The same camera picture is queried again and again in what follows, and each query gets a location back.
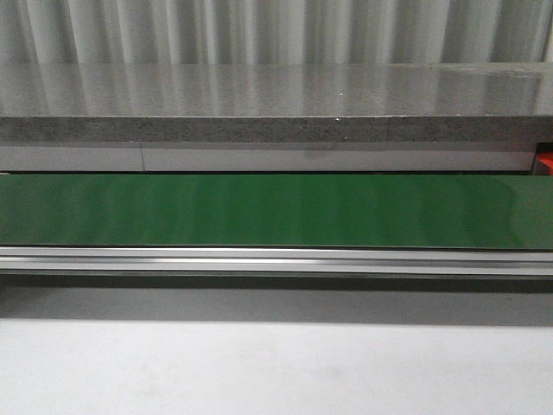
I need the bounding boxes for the aluminium conveyor frame rail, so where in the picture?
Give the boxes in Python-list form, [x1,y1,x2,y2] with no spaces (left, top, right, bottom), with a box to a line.
[1,246,552,279]

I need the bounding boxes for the red box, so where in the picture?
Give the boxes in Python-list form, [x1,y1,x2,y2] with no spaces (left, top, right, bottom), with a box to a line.
[534,151,553,176]

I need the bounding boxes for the white pleated curtain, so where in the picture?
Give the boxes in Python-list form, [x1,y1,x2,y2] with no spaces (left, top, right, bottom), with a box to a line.
[1,1,552,65]

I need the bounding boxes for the green conveyor belt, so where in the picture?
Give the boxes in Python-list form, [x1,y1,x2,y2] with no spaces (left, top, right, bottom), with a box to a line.
[1,174,552,250]

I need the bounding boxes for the grey stone counter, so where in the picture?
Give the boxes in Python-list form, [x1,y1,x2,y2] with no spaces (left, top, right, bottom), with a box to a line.
[0,62,553,173]

